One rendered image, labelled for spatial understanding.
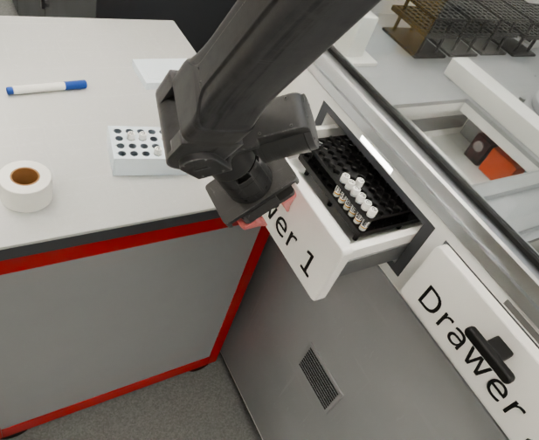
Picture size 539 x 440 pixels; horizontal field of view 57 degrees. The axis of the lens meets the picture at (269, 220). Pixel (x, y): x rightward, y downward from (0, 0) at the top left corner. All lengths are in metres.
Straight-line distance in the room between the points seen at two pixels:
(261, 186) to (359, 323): 0.40
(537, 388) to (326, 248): 0.29
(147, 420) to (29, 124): 0.84
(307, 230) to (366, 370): 0.34
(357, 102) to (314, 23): 0.49
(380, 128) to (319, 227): 0.20
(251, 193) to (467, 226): 0.29
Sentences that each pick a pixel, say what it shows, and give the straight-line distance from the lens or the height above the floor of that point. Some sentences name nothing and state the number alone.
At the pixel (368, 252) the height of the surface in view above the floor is 0.88.
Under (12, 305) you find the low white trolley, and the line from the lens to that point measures 0.89.
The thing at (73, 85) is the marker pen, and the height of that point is 0.77.
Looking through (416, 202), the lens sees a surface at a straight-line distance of 0.73.
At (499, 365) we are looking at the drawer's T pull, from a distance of 0.64.
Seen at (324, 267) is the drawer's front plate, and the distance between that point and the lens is 0.64.
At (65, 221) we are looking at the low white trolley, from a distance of 0.78.
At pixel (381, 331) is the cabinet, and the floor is 0.71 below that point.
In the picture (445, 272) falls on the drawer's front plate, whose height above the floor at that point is 0.91.
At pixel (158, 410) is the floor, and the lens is 1.45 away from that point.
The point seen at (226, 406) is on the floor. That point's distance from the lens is 1.49.
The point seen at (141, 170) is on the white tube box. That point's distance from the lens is 0.85.
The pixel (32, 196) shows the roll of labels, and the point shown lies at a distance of 0.77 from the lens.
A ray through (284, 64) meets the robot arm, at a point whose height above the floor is 1.19.
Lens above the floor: 1.34
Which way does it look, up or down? 44 degrees down
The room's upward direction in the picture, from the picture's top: 22 degrees clockwise
